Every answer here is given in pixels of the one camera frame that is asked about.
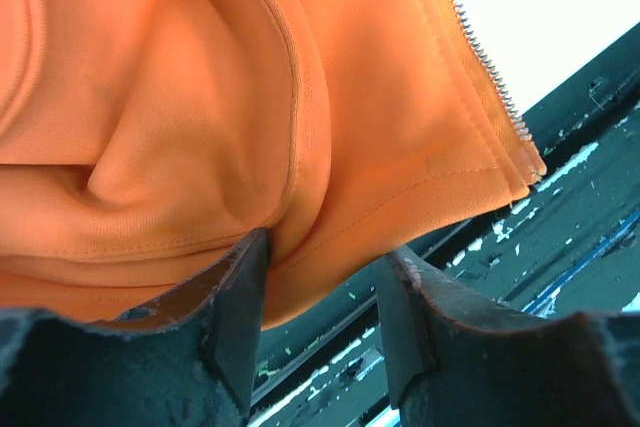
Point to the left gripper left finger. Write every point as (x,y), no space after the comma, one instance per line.
(184,358)

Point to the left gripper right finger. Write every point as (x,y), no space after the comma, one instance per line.
(456,358)

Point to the orange jacket pink lining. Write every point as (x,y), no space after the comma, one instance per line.
(141,139)

